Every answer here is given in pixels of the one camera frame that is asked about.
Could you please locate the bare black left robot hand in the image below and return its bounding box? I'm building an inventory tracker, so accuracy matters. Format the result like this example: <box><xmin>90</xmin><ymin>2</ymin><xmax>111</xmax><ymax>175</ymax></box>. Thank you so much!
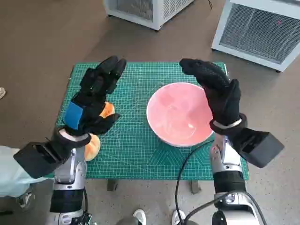
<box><xmin>62</xmin><ymin>55</ymin><xmax>128</xmax><ymax>137</ymax></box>

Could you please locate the large white mesh cabinet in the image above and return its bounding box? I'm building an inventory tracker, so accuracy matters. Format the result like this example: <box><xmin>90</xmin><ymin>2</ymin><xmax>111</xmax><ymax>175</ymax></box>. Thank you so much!
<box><xmin>210</xmin><ymin>0</ymin><xmax>300</xmax><ymax>73</ymax></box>

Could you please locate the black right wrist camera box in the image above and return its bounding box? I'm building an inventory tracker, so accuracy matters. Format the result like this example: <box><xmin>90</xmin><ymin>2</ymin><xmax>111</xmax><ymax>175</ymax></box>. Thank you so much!
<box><xmin>234</xmin><ymin>127</ymin><xmax>285</xmax><ymax>168</ymax></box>

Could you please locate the pink bowl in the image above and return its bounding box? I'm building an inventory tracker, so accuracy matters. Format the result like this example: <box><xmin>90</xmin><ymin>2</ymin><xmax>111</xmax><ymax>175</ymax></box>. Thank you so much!
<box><xmin>146</xmin><ymin>82</ymin><xmax>214</xmax><ymax>147</ymax></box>

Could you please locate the long striped toy bread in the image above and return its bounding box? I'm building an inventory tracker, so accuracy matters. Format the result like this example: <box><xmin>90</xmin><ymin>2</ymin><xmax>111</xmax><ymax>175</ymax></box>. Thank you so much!
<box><xmin>98</xmin><ymin>102</ymin><xmax>116</xmax><ymax>119</ymax></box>

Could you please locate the looped black right arm cable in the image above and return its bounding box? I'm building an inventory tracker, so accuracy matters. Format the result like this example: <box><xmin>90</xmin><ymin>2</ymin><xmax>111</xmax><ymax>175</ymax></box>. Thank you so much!
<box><xmin>185</xmin><ymin>191</ymin><xmax>268</xmax><ymax>225</ymax></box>

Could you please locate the black circuit board device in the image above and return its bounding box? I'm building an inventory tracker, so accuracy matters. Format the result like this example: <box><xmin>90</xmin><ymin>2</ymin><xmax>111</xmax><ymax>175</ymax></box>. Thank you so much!
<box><xmin>79</xmin><ymin>210</ymin><xmax>93</xmax><ymax>225</ymax></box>

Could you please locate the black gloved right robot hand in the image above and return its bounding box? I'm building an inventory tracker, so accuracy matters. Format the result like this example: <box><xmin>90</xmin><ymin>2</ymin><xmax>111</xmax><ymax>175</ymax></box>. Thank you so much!
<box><xmin>179</xmin><ymin>58</ymin><xmax>242</xmax><ymax>127</ymax></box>

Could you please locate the green cutting mat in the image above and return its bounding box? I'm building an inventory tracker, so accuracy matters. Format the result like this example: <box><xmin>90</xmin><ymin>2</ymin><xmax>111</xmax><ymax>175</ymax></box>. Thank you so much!
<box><xmin>44</xmin><ymin>61</ymin><xmax>249</xmax><ymax>181</ymax></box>

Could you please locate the long black right arm cable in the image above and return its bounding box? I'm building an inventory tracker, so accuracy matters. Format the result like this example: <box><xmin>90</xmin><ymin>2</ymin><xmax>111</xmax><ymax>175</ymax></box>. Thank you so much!
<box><xmin>174</xmin><ymin>140</ymin><xmax>215</xmax><ymax>225</ymax></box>

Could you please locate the person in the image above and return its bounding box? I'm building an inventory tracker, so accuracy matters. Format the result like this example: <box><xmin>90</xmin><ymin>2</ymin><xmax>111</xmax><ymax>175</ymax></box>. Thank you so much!
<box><xmin>0</xmin><ymin>145</ymin><xmax>51</xmax><ymax>209</ymax></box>

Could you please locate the small white mesh cabinet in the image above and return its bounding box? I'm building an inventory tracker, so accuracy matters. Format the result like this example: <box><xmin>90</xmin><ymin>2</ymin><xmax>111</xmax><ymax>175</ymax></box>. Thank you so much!
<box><xmin>103</xmin><ymin>0</ymin><xmax>195</xmax><ymax>30</ymax></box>

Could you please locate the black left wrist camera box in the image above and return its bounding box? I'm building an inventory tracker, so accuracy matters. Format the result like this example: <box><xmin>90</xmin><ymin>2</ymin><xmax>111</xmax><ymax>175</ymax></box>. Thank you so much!
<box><xmin>13</xmin><ymin>140</ymin><xmax>71</xmax><ymax>179</ymax></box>

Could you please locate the round toy bread bun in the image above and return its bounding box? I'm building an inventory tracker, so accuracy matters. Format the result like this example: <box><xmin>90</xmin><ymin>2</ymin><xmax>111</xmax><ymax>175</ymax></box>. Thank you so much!
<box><xmin>84</xmin><ymin>133</ymin><xmax>101</xmax><ymax>162</ymax></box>

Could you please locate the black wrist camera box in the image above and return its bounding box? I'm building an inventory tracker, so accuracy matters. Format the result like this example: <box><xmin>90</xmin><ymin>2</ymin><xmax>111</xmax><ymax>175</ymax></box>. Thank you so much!
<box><xmin>13</xmin><ymin>140</ymin><xmax>71</xmax><ymax>179</ymax></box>
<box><xmin>234</xmin><ymin>127</ymin><xmax>285</xmax><ymax>168</ymax></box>

